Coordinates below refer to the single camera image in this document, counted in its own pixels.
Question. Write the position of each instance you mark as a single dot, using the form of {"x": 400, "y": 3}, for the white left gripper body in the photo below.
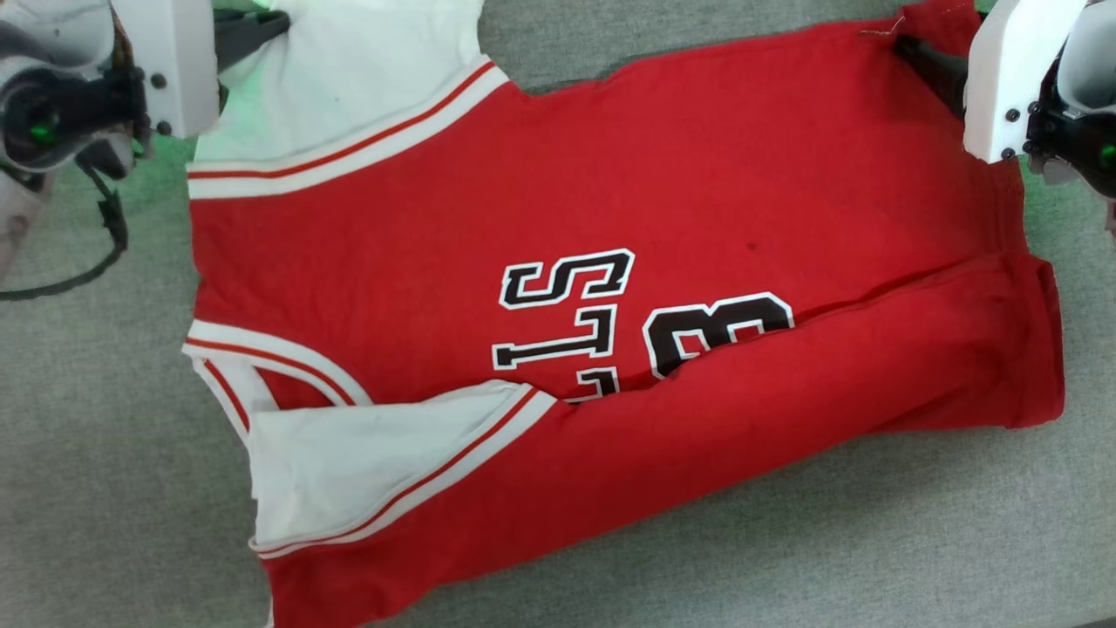
{"x": 174, "y": 61}

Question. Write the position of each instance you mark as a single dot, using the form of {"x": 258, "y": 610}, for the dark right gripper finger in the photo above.
{"x": 937, "y": 74}

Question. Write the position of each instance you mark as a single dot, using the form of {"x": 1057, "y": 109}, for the red and white jersey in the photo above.
{"x": 610, "y": 174}

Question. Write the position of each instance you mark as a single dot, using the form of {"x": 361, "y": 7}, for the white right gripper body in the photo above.
{"x": 1003, "y": 87}

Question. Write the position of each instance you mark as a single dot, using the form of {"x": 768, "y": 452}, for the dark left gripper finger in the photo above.
{"x": 244, "y": 35}

